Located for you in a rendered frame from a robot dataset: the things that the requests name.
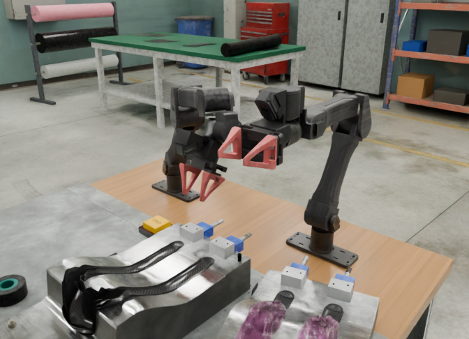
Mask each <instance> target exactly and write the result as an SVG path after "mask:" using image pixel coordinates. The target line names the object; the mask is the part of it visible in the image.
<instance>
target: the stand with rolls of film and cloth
mask: <svg viewBox="0 0 469 339"><path fill-rule="evenodd" d="M24 8H25V13H26V17H27V26H28V30H29V38H30V43H31V51H32V55H33V63H34V68H35V72H36V80H37V85H38V93H39V98H35V97H31V98H30V100H31V101H35V102H38V103H44V104H48V105H56V102H54V101H51V100H46V99H45V95H44V90H43V82H42V77H41V75H42V76H43V77H44V78H45V79H48V78H52V77H59V76H64V75H70V74H75V73H82V72H86V71H90V70H97V67H96V58H95V57H93V58H88V59H80V60H75V61H67V62H62V63H53V64H49V65H44V66H41V68H40V64H39V60H38V51H39V52H40V53H48V52H58V51H64V50H74V49H79V48H85V47H91V42H89V39H88V38H97V37H105V36H119V27H118V19H117V5H116V1H112V4H111V3H84V4H65V5H47V6H32V7H31V8H30V5H24ZM112 16H113V23H114V27H98V28H90V29H76V30H68V31H54V32H46V33H37V34H36V35H35V33H34V26H33V21H32V19H33V20H34V21H35V22H47V21H57V20H76V19H87V18H97V17H112ZM37 50H38V51H37ZM116 53H117V55H115V54H111V55H106V56H103V68H108V67H113V66H117V67H118V74H119V81H115V80H110V83H112V84H120V85H125V86H126V85H130V84H133V83H128V82H124V80H123V72H122V64H121V52H117V51H116Z"/></svg>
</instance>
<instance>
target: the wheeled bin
mask: <svg viewBox="0 0 469 339"><path fill-rule="evenodd" d="M174 20H175V21H177V26H178V32H179V33H181V34H188V35H196V36H209V37H211V21H212V20H214V17H212V16H203V15H189V16H180V17H175V18H174ZM176 65H177V67H178V68H183V67H189V68H201V67H206V66H207V65H202V64H197V63H189V62H184V61H176Z"/></svg>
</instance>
